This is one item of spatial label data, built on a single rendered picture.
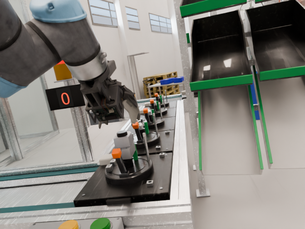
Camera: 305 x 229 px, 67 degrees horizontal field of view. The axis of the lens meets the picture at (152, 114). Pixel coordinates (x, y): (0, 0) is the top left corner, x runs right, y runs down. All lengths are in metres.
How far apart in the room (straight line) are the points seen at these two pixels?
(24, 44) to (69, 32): 0.08
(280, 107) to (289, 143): 0.10
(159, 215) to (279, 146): 0.32
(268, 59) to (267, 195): 0.37
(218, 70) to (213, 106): 0.11
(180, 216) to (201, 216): 0.15
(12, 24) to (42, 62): 0.08
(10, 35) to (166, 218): 0.42
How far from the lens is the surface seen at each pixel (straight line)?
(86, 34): 0.42
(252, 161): 0.58
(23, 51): 0.37
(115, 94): 0.51
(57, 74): 0.79
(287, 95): 0.70
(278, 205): 0.71
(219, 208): 0.69
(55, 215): 0.64
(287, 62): 0.62
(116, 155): 0.58
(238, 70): 0.58
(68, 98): 0.78
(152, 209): 0.54
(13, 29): 0.35
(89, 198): 0.62
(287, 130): 0.64
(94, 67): 0.45
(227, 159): 0.58
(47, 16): 0.40
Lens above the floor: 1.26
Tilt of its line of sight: 12 degrees down
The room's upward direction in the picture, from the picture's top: 10 degrees counter-clockwise
